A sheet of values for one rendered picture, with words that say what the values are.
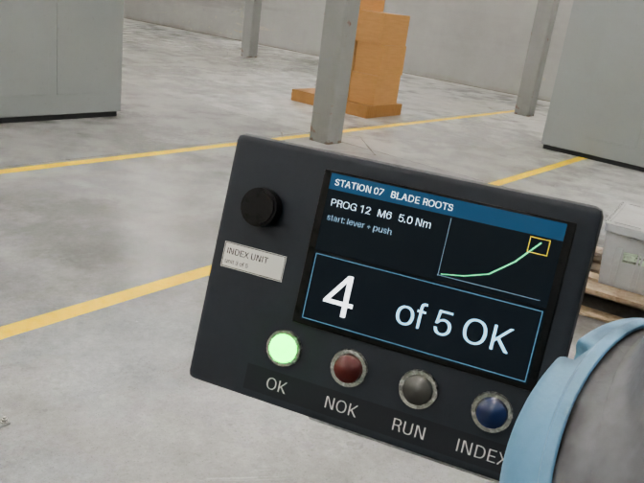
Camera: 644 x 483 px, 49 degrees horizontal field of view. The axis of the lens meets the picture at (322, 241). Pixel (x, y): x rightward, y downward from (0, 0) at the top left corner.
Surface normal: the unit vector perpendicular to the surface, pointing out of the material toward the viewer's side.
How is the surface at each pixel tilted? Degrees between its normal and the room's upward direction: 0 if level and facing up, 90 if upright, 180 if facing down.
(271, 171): 75
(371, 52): 90
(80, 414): 0
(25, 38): 90
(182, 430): 0
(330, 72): 90
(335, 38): 90
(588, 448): 53
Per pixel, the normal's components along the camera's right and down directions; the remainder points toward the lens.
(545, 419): -0.71, -0.51
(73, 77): 0.78, 0.30
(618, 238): -0.52, 0.31
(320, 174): -0.33, 0.01
